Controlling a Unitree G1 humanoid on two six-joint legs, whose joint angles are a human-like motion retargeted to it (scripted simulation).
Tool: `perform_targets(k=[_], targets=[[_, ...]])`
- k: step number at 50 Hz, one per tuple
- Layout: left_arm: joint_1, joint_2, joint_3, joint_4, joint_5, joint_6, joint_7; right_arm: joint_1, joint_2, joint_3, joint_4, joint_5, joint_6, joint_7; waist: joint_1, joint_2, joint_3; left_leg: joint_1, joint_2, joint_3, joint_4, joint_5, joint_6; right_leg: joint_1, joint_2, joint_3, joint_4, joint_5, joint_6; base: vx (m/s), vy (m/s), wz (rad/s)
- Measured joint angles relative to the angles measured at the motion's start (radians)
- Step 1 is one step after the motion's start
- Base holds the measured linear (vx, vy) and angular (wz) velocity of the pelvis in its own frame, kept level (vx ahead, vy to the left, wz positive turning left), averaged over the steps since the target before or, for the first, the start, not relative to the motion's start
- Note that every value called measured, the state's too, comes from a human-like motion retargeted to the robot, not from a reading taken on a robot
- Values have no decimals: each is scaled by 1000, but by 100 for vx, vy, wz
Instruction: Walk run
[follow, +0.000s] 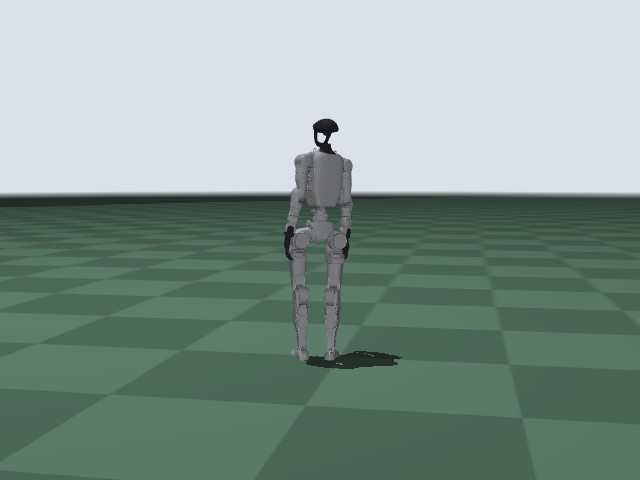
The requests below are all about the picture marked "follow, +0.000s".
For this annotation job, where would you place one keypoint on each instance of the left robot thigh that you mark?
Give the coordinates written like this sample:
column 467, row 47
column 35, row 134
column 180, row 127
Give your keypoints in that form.
column 298, row 243

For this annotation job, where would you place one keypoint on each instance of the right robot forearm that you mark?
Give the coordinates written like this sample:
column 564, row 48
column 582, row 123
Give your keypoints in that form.
column 346, row 221

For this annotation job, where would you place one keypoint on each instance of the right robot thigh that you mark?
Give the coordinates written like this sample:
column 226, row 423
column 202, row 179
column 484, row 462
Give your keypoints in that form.
column 335, row 260

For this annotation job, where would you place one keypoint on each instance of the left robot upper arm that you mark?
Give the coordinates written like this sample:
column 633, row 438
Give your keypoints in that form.
column 302, row 163

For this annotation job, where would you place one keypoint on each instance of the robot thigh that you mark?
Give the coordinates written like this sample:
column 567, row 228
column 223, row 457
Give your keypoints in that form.
column 298, row 243
column 335, row 260

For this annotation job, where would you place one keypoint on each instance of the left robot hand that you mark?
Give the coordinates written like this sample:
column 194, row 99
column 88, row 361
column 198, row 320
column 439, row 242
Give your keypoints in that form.
column 289, row 234

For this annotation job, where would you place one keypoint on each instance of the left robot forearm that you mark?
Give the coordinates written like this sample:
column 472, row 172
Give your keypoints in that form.
column 295, row 209

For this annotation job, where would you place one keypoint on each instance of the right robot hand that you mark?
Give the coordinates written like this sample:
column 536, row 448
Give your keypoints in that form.
column 345, row 249

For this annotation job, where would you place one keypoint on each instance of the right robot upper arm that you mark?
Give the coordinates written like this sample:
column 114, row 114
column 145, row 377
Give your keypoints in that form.
column 345, row 197

